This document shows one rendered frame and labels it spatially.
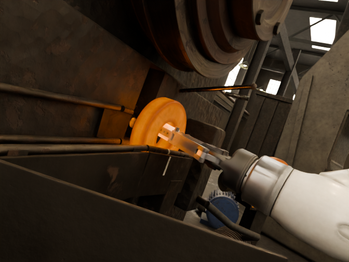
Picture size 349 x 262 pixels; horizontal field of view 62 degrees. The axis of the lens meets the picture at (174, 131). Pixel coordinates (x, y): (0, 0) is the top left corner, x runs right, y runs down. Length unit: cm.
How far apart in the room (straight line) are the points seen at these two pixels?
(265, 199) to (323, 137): 276
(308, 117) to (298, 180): 284
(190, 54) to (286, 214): 31
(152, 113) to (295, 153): 280
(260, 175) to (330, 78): 295
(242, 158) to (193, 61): 20
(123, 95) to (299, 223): 37
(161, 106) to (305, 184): 28
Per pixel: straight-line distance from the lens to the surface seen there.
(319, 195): 47
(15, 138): 42
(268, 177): 48
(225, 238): 17
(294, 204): 47
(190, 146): 52
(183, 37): 51
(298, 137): 327
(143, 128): 53
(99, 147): 42
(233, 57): 69
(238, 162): 50
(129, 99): 59
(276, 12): 69
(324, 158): 319
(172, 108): 57
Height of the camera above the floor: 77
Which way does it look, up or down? 1 degrees down
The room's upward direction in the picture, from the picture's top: 21 degrees clockwise
